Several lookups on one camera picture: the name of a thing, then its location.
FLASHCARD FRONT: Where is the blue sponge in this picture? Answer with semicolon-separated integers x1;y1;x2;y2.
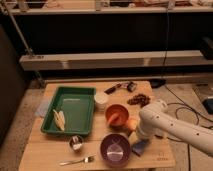
132;139;149;156

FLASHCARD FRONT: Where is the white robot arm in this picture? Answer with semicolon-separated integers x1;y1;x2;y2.
136;99;213;157

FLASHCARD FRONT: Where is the green plastic tray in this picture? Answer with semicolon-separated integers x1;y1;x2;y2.
41;86;96;136

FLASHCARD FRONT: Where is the black marker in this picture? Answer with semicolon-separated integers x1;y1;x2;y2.
104;84;121;94

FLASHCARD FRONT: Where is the white cup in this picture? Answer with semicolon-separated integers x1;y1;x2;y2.
94;92;109;110

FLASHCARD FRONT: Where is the small black box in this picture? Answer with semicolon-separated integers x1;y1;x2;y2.
127;82;137;92

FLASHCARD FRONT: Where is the orange bowl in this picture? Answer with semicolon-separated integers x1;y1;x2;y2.
105;104;129;128

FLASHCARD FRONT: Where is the orange carrot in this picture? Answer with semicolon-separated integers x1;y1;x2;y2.
107;113;119;125

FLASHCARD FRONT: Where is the brown grape bunch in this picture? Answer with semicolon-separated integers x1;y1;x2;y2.
127;94;150;107

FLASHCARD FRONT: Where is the red yellow apple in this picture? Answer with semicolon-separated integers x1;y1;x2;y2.
126;118;138;131

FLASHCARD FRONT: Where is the pale corn cob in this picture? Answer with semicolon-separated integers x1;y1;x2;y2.
53;110;65;131

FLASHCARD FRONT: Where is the purple bowl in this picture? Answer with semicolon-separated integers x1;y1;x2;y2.
100;134;131;168

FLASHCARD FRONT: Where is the small metal cup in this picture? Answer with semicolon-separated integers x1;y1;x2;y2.
69;135;83;151

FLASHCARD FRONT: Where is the clear plastic bag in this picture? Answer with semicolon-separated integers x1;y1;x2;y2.
35;99;50;117

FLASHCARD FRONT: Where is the silver fork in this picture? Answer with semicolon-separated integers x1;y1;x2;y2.
59;156;94;166

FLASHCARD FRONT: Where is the black floor cable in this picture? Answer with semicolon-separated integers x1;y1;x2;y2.
163;84;213;171

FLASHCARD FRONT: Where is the metal shelf rail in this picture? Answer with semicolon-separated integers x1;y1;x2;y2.
19;50;213;71

